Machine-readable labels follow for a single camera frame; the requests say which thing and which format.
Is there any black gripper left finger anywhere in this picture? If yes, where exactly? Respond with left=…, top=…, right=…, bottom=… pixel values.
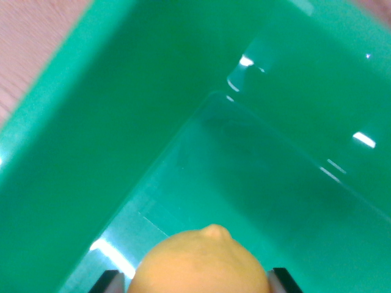
left=90, top=270, right=125, bottom=293

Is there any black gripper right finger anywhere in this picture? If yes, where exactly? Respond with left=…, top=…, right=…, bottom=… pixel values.
left=266, top=267, right=304, bottom=293

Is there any yellow lemon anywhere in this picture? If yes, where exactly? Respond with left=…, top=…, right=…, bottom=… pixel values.
left=127, top=223, right=271, bottom=293

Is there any green plastic bin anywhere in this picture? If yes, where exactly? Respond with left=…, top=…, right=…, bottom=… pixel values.
left=0, top=0, right=391, bottom=293

